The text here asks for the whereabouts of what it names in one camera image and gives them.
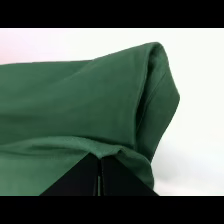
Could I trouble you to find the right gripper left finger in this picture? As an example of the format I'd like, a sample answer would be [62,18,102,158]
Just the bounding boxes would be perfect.
[39,152,101,197]

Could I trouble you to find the green T-shirt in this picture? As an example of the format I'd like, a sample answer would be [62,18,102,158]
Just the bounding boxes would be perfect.
[0,41,181,197]

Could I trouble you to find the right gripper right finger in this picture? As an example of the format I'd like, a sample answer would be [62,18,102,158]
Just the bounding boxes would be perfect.
[100,155,160,197]

